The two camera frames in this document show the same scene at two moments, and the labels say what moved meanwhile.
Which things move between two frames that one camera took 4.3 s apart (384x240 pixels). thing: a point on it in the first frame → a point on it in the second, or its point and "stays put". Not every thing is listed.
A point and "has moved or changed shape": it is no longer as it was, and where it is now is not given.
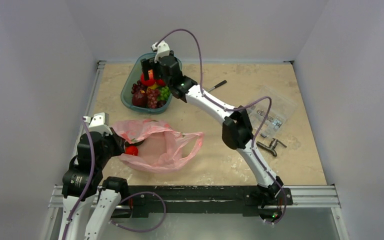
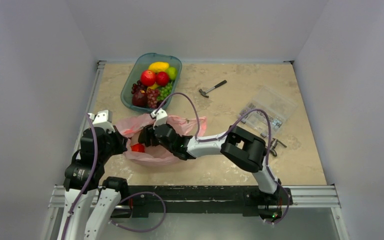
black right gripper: (148, 66) → (148, 136)
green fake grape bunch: (165, 92) stays put
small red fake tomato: (160, 82) stays put
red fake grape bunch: (152, 97) stays put
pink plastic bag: (164, 149) has moved or changed shape
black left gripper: (114, 137) stays put
